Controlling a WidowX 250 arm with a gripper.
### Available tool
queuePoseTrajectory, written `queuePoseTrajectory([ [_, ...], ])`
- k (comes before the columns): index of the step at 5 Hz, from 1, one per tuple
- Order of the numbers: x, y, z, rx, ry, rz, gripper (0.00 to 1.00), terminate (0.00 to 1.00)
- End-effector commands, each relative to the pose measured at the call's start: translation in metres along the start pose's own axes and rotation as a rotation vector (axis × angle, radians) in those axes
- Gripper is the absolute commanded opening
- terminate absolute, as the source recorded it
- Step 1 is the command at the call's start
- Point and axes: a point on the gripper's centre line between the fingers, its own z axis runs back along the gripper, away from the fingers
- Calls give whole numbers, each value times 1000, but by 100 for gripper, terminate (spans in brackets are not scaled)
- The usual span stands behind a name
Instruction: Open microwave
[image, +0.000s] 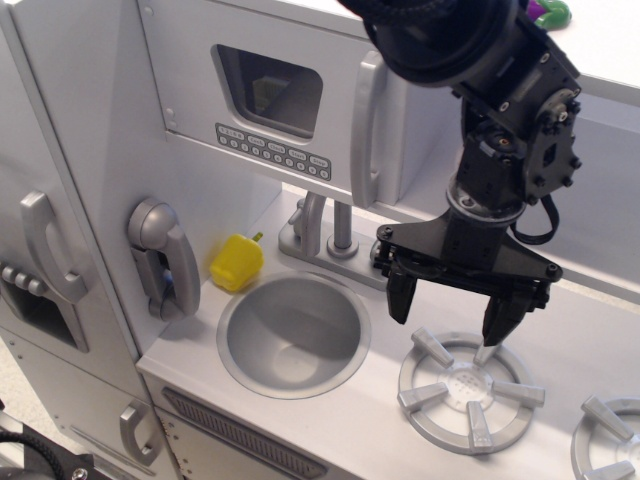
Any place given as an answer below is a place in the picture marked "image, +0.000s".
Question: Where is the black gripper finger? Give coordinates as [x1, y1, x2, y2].
[482, 297, 525, 346]
[387, 270, 417, 324]

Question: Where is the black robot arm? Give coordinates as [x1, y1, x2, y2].
[347, 1, 581, 346]

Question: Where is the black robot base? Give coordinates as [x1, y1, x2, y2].
[1, 402, 100, 479]

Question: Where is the grey toy stove burner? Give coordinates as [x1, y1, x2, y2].
[397, 327, 546, 456]

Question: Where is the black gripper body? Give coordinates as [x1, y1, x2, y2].
[373, 209, 563, 311]

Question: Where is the grey fridge ice dispenser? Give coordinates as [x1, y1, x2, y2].
[1, 260, 89, 353]

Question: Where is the grey oven vent panel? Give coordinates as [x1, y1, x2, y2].
[162, 388, 327, 479]

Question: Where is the purple toy eggplant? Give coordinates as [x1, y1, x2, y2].
[527, 0, 572, 31]

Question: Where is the grey toy wall phone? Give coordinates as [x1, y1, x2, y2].
[127, 197, 200, 322]

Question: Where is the round silver sink bowl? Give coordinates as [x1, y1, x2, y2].
[216, 272, 372, 400]

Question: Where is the grey microwave door handle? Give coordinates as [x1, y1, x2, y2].
[349, 51, 387, 209]

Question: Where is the grey lower fridge handle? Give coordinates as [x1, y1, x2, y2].
[119, 400, 161, 467]

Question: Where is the grey toy faucet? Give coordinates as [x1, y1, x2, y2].
[278, 192, 387, 291]

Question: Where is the white toy microwave door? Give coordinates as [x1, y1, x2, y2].
[139, 1, 419, 205]

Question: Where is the grey fridge door handle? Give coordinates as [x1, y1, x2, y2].
[20, 191, 87, 304]

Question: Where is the yellow toy bell pepper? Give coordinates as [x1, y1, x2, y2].
[209, 232, 264, 292]

